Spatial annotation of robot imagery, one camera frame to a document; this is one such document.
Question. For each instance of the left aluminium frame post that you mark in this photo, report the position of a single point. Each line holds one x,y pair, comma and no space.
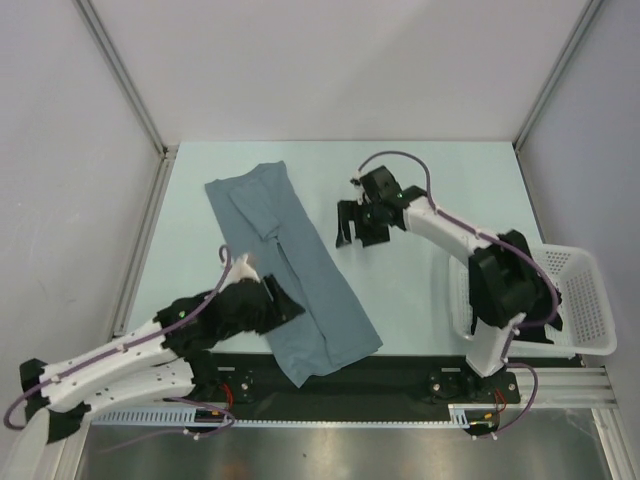
123,79

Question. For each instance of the aluminium frame post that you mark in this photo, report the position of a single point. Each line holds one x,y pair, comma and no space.
569,50
123,79

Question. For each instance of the white slotted cable duct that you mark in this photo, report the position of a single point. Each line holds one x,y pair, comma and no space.
163,416
476,415

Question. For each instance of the aluminium front rail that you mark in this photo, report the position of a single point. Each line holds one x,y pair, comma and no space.
574,388

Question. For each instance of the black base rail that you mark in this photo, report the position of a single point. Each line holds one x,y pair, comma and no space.
376,389

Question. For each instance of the white slotted cable duct right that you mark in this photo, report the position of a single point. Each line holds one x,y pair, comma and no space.
476,415

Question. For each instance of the black t shirt in basket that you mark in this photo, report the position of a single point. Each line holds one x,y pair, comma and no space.
496,311

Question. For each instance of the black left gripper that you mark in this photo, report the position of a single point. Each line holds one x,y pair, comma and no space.
279,309

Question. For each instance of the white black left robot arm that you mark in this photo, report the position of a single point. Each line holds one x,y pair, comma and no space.
169,356

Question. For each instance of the white perforated plastic basket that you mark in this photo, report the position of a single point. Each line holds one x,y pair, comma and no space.
588,323

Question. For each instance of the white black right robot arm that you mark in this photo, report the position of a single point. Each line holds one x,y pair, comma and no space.
495,263

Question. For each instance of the right aluminium frame post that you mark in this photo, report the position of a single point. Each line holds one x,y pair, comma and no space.
569,50

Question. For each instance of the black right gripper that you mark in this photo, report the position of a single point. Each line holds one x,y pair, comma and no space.
361,220

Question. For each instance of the light blue t shirt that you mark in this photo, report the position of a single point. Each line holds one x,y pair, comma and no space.
260,213

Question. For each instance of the white slotted cable duct left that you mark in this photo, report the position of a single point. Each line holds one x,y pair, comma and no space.
163,416

